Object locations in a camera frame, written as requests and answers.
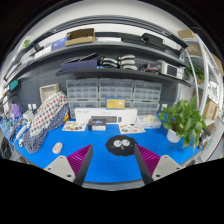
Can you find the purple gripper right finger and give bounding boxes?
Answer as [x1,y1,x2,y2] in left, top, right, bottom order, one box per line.
[134,145,182,185]

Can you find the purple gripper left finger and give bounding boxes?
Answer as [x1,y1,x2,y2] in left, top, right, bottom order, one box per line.
[45,145,93,186]

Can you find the pink computer mouse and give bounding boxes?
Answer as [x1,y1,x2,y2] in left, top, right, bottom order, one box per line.
[52,142,63,154]

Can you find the sticker sheet left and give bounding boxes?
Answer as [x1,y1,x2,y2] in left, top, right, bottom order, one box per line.
[62,121,86,132]

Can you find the sticker sheet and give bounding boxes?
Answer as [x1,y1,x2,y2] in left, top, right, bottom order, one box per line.
[62,121,86,132]
[119,124,145,134]

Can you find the sticker sheet right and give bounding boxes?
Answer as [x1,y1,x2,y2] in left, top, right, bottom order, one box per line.
[119,124,145,134]

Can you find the small black box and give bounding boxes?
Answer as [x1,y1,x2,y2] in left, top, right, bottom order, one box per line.
[88,119,106,131]

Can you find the green potted plant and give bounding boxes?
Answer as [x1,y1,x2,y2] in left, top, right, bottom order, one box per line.
[158,96,206,149]

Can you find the patterned fabric covered object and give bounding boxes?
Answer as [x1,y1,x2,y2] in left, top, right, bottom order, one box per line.
[23,91,69,153]

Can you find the white long keyboard box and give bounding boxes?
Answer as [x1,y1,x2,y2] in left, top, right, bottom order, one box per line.
[75,108,137,124]

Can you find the clear drawer organizer right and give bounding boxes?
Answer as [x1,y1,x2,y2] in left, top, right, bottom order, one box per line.
[132,80,162,115]

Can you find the clear drawer organizer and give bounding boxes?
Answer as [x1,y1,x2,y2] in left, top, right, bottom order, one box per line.
[66,78,98,119]
[98,78,133,108]
[132,80,162,115]

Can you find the yellow blue box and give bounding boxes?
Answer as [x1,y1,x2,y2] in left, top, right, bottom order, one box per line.
[106,98,125,110]

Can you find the clear drawer organizer left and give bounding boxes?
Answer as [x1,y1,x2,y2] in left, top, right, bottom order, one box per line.
[66,78,98,119]

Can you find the white woven basket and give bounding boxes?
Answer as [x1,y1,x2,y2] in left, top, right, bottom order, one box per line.
[40,83,59,102]

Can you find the purple figurine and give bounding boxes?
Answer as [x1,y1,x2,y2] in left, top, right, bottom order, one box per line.
[10,104,21,120]

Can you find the clear drawer organizer middle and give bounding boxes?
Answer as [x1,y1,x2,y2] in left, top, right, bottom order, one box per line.
[98,78,133,108]

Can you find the grey electronic device on shelf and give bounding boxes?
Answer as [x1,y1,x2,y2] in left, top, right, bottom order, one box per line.
[157,60,183,79]

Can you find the dark blue flat box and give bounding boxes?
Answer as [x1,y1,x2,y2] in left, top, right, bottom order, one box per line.
[61,59,97,71]

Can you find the white metal rack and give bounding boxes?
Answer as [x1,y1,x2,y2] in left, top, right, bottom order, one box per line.
[178,30,223,120]

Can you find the cardboard box on shelf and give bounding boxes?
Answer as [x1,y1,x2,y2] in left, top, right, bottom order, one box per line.
[65,28,95,46]

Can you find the lower black wall shelf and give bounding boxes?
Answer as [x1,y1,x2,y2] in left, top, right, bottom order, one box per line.
[56,68,190,86]

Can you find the black wall shelf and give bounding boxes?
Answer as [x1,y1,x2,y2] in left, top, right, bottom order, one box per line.
[56,68,190,86]
[4,42,186,83]

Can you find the upper black wall shelf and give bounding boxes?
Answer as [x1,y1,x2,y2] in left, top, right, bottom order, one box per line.
[4,42,186,83]

